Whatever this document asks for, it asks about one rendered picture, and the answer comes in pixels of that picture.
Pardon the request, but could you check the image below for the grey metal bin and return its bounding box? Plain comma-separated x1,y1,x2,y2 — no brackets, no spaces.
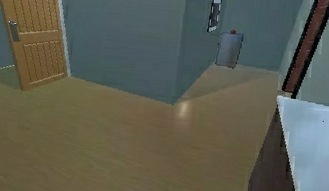
214,30,245,71

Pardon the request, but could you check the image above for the light brown wooden room door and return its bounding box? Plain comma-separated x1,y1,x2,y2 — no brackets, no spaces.
0,0,76,95

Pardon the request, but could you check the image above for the reddish brown black framed panel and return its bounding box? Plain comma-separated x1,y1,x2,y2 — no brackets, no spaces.
280,0,329,102

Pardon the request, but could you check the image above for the brown cabinet with white top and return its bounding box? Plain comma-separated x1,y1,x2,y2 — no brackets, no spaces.
248,92,329,191

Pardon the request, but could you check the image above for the black framed wall picture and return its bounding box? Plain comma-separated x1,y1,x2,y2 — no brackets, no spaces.
206,0,223,34

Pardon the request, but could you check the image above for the grey metal door handle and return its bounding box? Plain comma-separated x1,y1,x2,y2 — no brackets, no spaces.
6,19,23,43

